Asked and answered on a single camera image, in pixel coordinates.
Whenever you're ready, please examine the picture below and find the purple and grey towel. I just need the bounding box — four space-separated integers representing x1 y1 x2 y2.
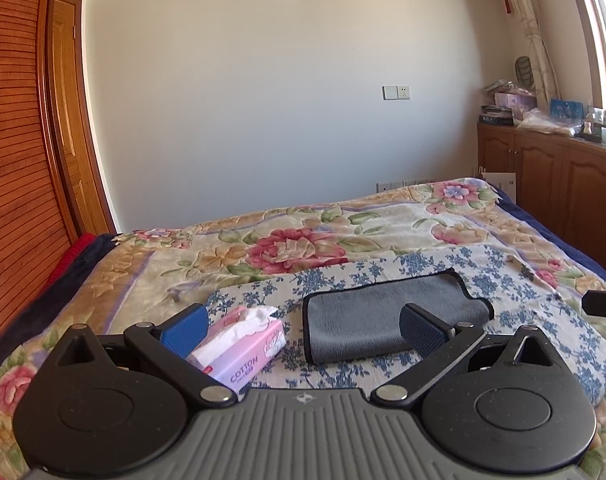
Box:
302 269 495 365

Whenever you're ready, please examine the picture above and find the pink cotton tissue box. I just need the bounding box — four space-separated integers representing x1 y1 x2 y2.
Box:
186 306 286 393

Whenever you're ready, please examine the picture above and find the floral beige bed blanket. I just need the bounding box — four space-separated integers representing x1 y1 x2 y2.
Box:
0 178 606 479

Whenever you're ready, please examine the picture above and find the blue floral white cloth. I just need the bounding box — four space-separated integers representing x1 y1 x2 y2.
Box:
205 245 606 403

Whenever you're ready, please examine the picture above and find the wooden low cabinet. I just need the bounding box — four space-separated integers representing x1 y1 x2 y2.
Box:
478 124 606 270

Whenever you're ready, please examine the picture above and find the dark navy bed sheet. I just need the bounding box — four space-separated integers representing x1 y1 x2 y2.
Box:
0 233 116 366

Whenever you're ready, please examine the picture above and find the red blanket at bedside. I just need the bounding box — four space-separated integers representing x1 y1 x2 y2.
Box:
45 233 96 287

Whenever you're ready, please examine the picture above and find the white cardboard box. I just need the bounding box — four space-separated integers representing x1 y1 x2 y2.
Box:
482 171 516 203

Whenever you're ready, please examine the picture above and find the wooden door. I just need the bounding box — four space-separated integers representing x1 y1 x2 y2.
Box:
47 0 116 235

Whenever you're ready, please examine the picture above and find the wooden slatted wardrobe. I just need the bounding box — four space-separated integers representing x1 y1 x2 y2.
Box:
0 0 79 335

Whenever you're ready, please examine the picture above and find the blue box on cabinet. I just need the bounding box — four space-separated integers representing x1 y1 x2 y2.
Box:
549 99 585 124

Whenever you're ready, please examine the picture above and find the clear plastic bag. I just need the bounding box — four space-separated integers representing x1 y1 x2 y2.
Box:
516 108 583 136

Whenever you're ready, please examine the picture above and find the pink box on cabinet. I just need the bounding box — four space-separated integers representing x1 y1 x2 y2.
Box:
494 92 537 120

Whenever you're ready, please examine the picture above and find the dark flat box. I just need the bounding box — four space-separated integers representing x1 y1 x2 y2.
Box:
478 104 514 127

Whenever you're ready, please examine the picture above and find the patterned beige curtain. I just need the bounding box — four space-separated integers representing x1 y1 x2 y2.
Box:
508 0 559 106

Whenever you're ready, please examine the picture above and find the white wall socket plate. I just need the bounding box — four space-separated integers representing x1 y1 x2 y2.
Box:
382 86 411 101

